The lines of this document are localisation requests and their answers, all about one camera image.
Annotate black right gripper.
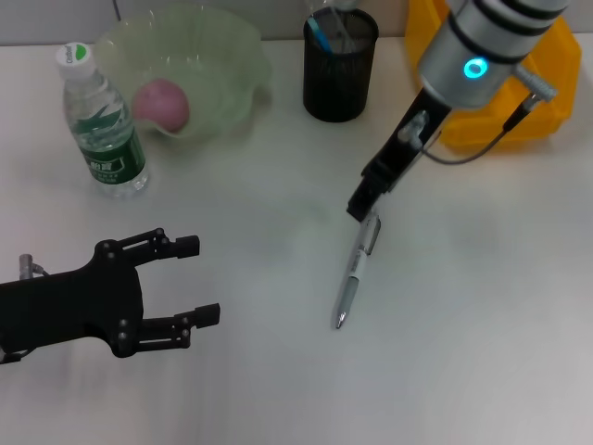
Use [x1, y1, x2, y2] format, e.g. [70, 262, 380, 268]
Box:
[347, 87, 453, 224]

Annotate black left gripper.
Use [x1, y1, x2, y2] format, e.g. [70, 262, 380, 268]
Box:
[0, 227, 221, 359]

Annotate clear silver ballpoint pen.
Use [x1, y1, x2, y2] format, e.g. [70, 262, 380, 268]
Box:
[334, 210, 382, 331]

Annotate clear green-label water bottle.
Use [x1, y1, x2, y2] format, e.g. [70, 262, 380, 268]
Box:
[55, 42, 152, 199]

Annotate blue safety scissors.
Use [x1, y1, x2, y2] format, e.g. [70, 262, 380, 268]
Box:
[308, 16, 335, 56]

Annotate transparent plastic ruler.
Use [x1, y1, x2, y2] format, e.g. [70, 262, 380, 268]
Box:
[308, 0, 365, 55]

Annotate pink peach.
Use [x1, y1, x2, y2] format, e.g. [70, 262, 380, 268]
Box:
[132, 77, 191, 133]

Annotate black mesh pen holder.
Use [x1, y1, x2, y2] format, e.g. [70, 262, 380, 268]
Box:
[303, 6, 379, 123]

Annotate translucent green fruit plate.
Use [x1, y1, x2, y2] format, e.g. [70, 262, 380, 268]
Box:
[95, 6, 274, 143]

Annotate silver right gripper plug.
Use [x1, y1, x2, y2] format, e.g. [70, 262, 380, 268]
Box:
[398, 109, 428, 146]

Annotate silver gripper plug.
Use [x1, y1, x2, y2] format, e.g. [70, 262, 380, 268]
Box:
[398, 109, 428, 146]
[17, 253, 43, 282]

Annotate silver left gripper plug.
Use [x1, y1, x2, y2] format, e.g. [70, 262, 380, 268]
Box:
[17, 253, 43, 282]

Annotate yellow plastic bin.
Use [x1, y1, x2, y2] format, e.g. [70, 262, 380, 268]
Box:
[405, 0, 583, 152]

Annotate grey right gripper cable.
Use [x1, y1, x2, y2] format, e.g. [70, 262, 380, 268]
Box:
[419, 92, 541, 166]

